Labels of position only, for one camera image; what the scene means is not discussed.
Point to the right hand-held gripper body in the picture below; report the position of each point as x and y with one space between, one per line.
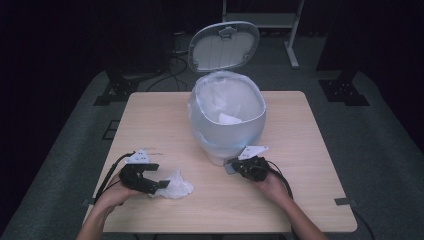
255 168

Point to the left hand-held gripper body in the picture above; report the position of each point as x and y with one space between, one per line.
135 180

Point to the white tissue paper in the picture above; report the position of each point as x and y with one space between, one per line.
176 188

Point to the white pedal trash can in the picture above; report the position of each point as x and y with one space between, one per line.
226 136

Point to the person's left hand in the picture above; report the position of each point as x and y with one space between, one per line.
113 195

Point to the person's right hand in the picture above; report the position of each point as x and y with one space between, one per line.
273 190

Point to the white paper scrap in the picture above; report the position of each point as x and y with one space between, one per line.
229 119

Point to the dark floor outlet plate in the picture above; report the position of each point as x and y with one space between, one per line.
111 130

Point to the black stand base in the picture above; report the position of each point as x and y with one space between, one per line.
115 91
345 91

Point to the white metal stand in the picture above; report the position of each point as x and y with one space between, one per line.
276 20

